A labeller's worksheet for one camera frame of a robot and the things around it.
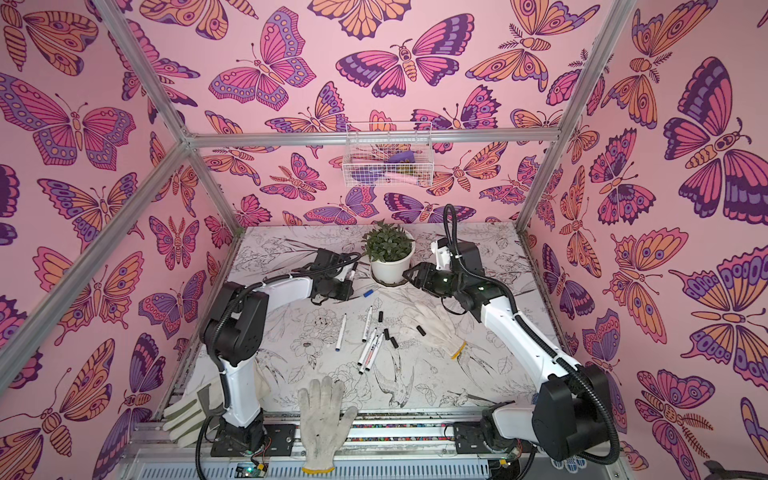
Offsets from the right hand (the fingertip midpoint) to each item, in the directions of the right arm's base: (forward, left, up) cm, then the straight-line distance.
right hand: (409, 272), depth 79 cm
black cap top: (-1, +9, -22) cm, 23 cm away
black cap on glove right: (-6, -4, -22) cm, 23 cm away
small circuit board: (-41, +39, -25) cm, 62 cm away
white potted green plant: (+12, +6, -4) cm, 14 cm away
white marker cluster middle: (-13, +12, -22) cm, 28 cm away
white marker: (-6, +21, -22) cm, 31 cm away
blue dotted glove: (-39, -38, -23) cm, 59 cm away
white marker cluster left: (-16, +14, -22) cm, 30 cm away
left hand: (+8, +17, -19) cm, 27 cm away
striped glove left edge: (-31, +58, -21) cm, 69 cm away
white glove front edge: (-31, +22, -22) cm, 45 cm away
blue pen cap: (+8, +13, -22) cm, 27 cm away
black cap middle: (-6, +7, -22) cm, 24 cm away
